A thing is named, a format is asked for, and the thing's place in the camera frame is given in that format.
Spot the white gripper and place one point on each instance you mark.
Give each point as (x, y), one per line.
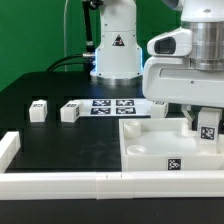
(172, 80)

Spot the white square tabletop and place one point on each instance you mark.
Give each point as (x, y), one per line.
(166, 144)

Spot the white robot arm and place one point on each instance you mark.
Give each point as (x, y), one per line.
(118, 58)

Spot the AprilTag base sheet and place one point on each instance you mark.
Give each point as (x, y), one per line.
(115, 107)

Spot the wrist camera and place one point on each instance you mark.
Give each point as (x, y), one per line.
(175, 43)

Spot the white fence wall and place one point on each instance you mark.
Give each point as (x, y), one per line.
(101, 185)

